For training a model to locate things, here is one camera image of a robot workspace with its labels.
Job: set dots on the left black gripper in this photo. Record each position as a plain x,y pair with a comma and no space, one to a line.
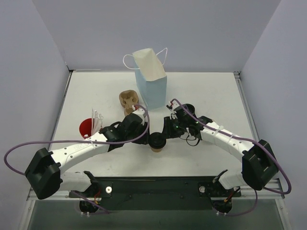
141,138

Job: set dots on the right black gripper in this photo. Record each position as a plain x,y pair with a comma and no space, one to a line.
168,128

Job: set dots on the black cup lid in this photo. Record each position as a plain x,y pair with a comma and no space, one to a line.
157,140

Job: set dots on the brown pulp cup carrier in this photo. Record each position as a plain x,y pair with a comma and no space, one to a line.
128,99

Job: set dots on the light blue paper bag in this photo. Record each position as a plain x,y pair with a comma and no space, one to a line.
151,78

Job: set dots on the brown paper cup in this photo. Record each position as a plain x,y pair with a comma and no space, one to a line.
156,149

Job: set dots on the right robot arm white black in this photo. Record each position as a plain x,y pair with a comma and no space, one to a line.
258,161

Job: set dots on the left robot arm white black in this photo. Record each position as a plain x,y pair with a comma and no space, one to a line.
48,171

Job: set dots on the stack of black lids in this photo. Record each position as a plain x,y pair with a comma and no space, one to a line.
190,108

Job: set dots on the white stirrers bundle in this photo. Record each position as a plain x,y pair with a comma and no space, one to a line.
96,121

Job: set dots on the red cup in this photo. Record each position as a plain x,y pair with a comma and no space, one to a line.
85,128

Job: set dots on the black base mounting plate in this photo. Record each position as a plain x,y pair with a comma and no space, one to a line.
160,193

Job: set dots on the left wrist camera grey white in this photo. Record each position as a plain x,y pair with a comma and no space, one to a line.
140,109

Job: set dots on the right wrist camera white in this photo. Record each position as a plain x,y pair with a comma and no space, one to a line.
173,107

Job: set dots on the aluminium frame rail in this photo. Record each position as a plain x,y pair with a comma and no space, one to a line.
252,126

